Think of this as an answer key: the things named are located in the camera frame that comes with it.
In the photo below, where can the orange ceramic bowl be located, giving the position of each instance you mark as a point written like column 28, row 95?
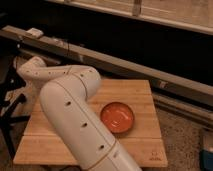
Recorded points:
column 117, row 117

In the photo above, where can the small white box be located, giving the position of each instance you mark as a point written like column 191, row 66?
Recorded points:
column 35, row 32

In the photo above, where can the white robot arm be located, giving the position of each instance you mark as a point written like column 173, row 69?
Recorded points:
column 64, row 91

